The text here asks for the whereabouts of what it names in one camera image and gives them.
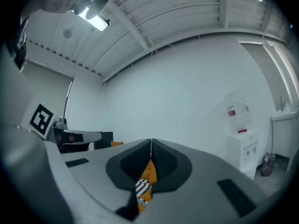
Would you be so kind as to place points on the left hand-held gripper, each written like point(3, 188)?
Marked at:
point(39, 120)

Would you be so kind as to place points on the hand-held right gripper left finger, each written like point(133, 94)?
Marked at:
point(93, 176)

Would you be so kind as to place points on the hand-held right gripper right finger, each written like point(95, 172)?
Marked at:
point(205, 183)

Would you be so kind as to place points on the large orange cushion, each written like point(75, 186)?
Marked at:
point(150, 171)

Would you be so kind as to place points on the printed marker cube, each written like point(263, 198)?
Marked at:
point(46, 87)

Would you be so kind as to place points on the orange sofa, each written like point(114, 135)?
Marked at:
point(116, 144)

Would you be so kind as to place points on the white water dispenser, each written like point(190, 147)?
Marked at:
point(243, 150)

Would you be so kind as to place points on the black white striped blanket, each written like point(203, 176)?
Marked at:
point(142, 187)

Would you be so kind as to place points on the clear water bottle red label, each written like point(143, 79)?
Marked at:
point(236, 111)

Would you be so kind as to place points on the round smoke detector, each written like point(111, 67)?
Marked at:
point(67, 33)

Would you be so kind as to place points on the white sink cabinet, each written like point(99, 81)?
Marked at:
point(285, 136)

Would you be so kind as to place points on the metal faucet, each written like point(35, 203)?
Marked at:
point(282, 102)

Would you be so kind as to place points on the long ceiling light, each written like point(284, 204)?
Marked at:
point(98, 23)

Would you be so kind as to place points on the tall window with blind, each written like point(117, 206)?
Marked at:
point(268, 71)

